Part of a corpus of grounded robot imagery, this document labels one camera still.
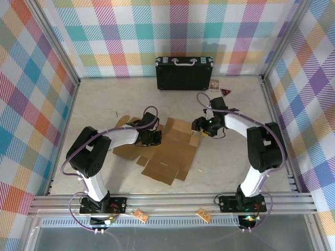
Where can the brown cardboard box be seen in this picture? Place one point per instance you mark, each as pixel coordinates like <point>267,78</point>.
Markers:
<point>167,157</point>

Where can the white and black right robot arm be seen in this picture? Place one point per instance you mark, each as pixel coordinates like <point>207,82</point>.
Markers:
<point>254,180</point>

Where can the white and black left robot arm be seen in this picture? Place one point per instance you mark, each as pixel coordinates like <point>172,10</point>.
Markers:
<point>96,188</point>

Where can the black red triangle sticker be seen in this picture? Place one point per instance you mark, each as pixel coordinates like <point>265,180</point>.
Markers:
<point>225,92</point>

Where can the small picture card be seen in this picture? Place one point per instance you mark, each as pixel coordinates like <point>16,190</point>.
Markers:
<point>214,85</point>

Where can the orange printed tag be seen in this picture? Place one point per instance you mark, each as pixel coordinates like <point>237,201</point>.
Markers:
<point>140,216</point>
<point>203,215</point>

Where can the small circuit board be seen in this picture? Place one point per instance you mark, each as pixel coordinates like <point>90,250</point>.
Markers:
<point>111,221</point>
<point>248,218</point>

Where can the clear acrylic panel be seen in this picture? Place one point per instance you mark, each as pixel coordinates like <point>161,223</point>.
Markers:
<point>170,239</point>

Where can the aluminium side rail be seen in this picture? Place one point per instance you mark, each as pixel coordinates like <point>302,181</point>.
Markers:
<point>69,117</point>
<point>274,117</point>

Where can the long aluminium frame rail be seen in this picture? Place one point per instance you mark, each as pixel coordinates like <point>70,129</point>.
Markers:
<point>170,202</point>

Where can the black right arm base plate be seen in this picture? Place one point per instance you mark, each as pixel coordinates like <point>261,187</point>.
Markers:
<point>227,204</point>

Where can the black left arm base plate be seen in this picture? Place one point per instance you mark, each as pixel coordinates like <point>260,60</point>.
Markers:
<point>119,205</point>

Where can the aluminium frame post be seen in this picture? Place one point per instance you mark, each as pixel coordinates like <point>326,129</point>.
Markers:
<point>284,39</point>
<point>56,41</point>

